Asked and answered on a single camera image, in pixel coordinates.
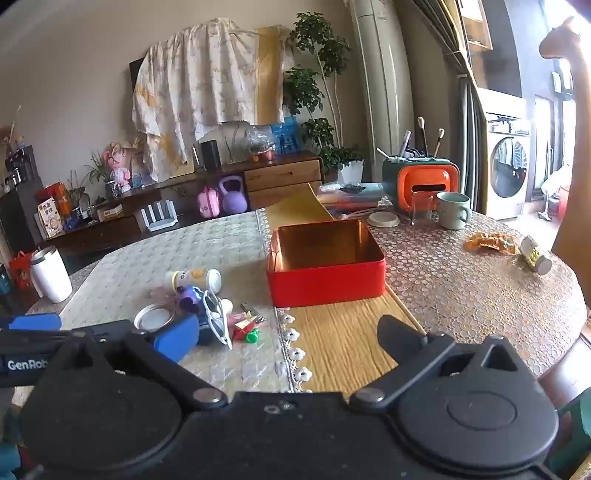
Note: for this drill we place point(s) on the stack of coloured folders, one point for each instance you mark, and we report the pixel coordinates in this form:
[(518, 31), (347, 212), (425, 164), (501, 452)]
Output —
[(351, 196)]

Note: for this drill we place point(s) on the small green toy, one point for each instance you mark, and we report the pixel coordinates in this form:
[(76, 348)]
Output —
[(250, 338)]

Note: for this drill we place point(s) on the small clear plastic bottle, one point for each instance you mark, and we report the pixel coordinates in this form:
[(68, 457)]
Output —
[(194, 279)]

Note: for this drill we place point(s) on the floral sheet cloth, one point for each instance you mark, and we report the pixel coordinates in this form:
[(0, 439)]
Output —
[(203, 92)]

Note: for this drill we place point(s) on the tall green houseplant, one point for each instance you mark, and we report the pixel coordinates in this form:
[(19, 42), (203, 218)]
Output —
[(318, 69)]

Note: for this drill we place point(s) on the white tube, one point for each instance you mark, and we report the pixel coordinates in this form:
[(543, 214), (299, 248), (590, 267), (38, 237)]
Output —
[(383, 153)]

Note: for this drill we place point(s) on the white round coaster lid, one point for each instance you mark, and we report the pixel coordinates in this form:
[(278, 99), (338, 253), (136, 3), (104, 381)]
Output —
[(383, 219)]

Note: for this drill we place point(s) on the round tin white lid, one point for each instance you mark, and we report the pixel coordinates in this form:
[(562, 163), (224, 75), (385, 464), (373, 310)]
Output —
[(152, 318)]

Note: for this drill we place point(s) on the small printed can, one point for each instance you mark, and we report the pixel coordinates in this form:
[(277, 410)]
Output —
[(535, 256)]

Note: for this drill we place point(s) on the white router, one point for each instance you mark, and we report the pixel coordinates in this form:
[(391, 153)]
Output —
[(159, 219)]

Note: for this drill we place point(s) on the red tin box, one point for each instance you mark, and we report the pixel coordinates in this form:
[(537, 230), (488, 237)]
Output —
[(325, 281)]

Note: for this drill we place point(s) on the printed snack box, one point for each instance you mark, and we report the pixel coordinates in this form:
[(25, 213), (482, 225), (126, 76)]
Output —
[(50, 219)]

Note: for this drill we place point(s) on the white tumbler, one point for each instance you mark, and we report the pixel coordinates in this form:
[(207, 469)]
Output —
[(51, 274)]

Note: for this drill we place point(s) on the red bucket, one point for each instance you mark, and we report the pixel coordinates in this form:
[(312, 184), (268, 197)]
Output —
[(564, 203)]

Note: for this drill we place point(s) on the clear plastic bag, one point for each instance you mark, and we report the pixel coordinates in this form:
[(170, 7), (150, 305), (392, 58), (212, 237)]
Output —
[(259, 143)]

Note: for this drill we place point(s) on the pink toy bag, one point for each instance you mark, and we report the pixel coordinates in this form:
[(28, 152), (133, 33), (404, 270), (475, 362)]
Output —
[(208, 203)]

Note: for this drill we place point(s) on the small cardboard box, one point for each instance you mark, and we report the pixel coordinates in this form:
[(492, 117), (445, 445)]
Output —
[(111, 212)]

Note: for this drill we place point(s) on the yellow table runner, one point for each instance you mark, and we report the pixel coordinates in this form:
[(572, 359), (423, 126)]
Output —
[(341, 341)]

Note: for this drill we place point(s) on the lilac pen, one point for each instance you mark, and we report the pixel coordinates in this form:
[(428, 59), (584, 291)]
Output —
[(405, 144)]

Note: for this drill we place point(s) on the purple toy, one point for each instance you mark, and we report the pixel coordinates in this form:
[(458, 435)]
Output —
[(190, 297)]

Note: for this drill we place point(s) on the dark hair clip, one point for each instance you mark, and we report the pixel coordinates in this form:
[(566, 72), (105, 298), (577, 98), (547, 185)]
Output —
[(353, 187)]

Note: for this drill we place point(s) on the white planter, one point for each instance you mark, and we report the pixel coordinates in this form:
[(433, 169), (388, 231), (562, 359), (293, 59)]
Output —
[(351, 171)]

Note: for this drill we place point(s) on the blue box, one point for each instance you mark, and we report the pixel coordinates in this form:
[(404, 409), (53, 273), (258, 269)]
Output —
[(286, 136)]

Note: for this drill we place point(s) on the clear drinking glass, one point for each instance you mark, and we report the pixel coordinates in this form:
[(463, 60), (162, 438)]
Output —
[(421, 210)]

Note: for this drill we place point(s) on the standing air conditioner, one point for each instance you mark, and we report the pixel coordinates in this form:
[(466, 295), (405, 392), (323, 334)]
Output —
[(383, 92)]

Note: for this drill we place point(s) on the orange wrapper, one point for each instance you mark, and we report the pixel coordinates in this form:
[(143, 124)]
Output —
[(491, 242)]

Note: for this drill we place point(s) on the short wooden brush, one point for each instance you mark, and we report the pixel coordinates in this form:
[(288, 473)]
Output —
[(438, 141)]

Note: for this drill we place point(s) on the black coffee machine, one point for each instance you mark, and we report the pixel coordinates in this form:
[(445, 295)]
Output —
[(21, 164)]

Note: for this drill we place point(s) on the red gift bag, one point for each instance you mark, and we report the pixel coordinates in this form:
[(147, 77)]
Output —
[(21, 270)]

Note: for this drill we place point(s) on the cream quilted tablecloth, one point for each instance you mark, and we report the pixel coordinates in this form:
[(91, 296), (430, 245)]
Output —
[(152, 249)]

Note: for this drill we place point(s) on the red candy packet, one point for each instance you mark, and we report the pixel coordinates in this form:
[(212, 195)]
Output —
[(244, 325)]

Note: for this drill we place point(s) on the pink doll bouquet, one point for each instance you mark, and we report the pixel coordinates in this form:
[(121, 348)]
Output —
[(117, 166)]

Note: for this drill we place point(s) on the small potted plant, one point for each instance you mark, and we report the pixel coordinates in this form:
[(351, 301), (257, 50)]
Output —
[(99, 170)]

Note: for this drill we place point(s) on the white washing machine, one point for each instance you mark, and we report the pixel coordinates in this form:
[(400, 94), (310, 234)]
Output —
[(505, 157)]

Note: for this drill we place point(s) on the orange green desk organizer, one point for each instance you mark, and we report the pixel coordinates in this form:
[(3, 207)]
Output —
[(422, 184)]

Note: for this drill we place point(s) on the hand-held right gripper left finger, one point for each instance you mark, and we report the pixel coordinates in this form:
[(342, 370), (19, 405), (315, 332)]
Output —
[(178, 338)]

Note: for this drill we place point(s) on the pale green mug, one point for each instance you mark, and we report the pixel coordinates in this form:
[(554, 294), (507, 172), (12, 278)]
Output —
[(452, 211)]

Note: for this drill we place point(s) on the black small fridge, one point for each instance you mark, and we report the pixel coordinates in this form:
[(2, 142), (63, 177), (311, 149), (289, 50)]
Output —
[(18, 221)]

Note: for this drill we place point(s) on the white sunglasses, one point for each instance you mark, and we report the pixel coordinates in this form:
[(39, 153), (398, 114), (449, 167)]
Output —
[(217, 316)]

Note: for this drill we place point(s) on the long black brush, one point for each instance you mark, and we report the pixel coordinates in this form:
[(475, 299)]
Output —
[(422, 136)]

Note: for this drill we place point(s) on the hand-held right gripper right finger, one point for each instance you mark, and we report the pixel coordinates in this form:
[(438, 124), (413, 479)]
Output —
[(398, 336)]

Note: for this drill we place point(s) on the purple kettlebell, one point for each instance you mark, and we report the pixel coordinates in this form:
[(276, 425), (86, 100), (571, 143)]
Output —
[(233, 198)]

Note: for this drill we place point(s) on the wooden tv cabinet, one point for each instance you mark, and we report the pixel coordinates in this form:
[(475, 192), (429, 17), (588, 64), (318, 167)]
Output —
[(281, 177)]

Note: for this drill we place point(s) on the black speaker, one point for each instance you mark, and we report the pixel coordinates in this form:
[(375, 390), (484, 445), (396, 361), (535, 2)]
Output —
[(210, 154)]

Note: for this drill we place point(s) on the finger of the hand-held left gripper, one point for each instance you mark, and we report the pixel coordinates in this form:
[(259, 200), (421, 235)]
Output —
[(34, 321), (87, 327)]

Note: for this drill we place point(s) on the grey curtain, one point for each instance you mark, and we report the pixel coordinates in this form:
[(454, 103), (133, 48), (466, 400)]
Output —
[(461, 115)]

